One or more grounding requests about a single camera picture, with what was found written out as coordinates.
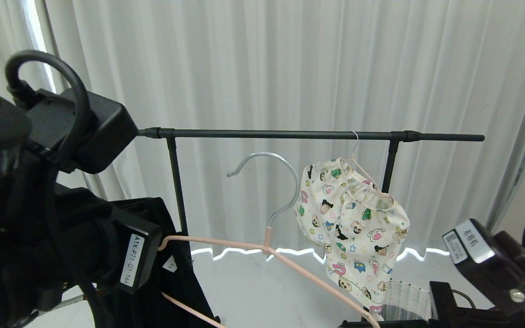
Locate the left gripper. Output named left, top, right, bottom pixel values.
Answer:
left=55, top=182, right=164, bottom=297

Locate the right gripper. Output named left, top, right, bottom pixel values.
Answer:
left=428, top=281, right=520, bottom=328

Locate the black garment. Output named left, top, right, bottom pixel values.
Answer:
left=105, top=196, right=221, bottom=328

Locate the cream printed garment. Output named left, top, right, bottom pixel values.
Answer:
left=293, top=157, right=412, bottom=316

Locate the pink clothes hanger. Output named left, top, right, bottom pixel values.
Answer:
left=157, top=152, right=382, bottom=328
left=339, top=131, right=396, bottom=200

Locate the white laundry basket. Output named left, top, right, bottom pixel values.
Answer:
left=380, top=279, right=478, bottom=322

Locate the black clothes rack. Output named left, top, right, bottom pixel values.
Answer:
left=137, top=128, right=485, bottom=237

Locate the white curtain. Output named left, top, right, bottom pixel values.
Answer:
left=0, top=0, right=525, bottom=262

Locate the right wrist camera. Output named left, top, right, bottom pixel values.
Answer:
left=442, top=219, right=525, bottom=328

